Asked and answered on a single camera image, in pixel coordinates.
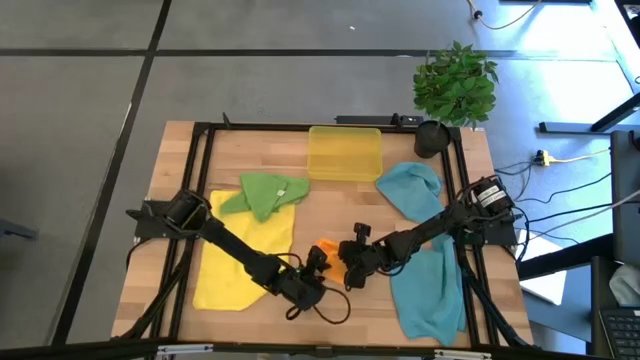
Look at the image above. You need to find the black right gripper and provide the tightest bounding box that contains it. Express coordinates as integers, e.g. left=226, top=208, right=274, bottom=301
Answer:
left=339, top=222, right=390, bottom=292

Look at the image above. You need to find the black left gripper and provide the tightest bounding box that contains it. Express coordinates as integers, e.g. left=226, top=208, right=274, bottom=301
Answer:
left=279, top=243, right=332, bottom=312

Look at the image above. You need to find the orange microfiber towel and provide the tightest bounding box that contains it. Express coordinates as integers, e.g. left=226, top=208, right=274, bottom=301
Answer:
left=315, top=238, right=349, bottom=286

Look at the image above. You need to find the blue microfiber towel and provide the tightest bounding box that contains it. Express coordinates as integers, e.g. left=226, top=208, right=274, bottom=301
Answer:
left=389, top=233, right=467, bottom=347
left=374, top=161, right=445, bottom=225

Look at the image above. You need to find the green microfiber towel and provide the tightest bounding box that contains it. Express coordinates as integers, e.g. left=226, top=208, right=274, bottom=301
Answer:
left=219, top=172, right=311, bottom=224

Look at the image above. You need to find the yellow microfiber towel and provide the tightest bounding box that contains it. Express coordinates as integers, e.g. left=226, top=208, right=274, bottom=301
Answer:
left=192, top=188, right=297, bottom=312

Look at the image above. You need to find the yellow translucent plastic bin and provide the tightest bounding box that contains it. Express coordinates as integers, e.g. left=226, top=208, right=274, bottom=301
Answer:
left=306, top=125, right=384, bottom=182

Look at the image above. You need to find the black rectangular bar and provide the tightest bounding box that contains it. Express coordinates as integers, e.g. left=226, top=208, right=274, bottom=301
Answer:
left=333, top=113, right=425, bottom=128

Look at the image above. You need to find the black plant pot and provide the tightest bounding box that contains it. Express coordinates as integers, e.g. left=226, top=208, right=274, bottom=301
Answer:
left=413, top=119, right=454, bottom=160

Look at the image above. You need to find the white flat board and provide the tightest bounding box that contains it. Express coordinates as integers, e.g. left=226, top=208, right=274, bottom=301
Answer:
left=513, top=228, right=570, bottom=307

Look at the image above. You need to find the green leafy plant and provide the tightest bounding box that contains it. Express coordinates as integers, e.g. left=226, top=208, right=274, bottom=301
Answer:
left=411, top=39, right=501, bottom=129

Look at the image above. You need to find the dark desk beam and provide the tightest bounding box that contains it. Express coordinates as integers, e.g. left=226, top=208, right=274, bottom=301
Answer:
left=517, top=233, right=617, bottom=282

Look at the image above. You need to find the black desk leg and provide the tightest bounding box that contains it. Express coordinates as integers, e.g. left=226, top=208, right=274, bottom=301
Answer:
left=537, top=91, right=640, bottom=136

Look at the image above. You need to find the grey cloth bundle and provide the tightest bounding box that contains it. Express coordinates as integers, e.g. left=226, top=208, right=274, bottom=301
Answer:
left=607, top=263, right=640, bottom=308

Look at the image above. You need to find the grey computer case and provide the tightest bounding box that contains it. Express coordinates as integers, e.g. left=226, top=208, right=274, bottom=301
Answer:
left=609, top=129, right=640, bottom=267

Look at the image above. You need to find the black keyboard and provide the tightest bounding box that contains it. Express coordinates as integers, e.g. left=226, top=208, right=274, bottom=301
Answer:
left=597, top=306, right=640, bottom=360

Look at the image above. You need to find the dark furniture foot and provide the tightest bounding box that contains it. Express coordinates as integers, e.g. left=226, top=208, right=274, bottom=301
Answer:
left=0, top=218, right=40, bottom=241

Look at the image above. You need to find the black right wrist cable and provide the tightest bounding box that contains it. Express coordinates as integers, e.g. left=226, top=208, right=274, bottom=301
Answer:
left=375, top=259, right=419, bottom=280

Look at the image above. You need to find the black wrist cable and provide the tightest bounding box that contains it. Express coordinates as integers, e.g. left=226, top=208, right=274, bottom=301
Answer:
left=375, top=259, right=419, bottom=280
left=285, top=284, right=352, bottom=325

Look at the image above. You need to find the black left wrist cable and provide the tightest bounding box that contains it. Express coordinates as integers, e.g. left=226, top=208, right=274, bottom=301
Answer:
left=285, top=284, right=352, bottom=325

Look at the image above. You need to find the silver metal bracket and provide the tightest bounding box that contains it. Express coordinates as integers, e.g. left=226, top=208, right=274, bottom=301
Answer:
left=156, top=343, right=215, bottom=357
left=432, top=348, right=493, bottom=360

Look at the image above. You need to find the black aluminium table frame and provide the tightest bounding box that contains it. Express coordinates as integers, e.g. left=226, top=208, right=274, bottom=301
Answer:
left=110, top=111, right=535, bottom=351

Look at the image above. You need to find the yellow extension cord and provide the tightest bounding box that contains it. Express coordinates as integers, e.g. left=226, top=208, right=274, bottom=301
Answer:
left=531, top=147, right=612, bottom=169

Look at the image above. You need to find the black floor cable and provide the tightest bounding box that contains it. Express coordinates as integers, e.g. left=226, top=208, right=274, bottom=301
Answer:
left=519, top=201, right=614, bottom=225
left=514, top=171, right=614, bottom=206

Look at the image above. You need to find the grey floor cable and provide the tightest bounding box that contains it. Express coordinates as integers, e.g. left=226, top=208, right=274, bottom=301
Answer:
left=524, top=188, right=640, bottom=242

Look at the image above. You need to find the black frame crossbar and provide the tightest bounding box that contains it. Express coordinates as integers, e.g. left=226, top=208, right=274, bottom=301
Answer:
left=0, top=337, right=640, bottom=360

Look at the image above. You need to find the white floor cable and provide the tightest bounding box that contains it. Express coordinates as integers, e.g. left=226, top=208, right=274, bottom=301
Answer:
left=465, top=0, right=544, bottom=31

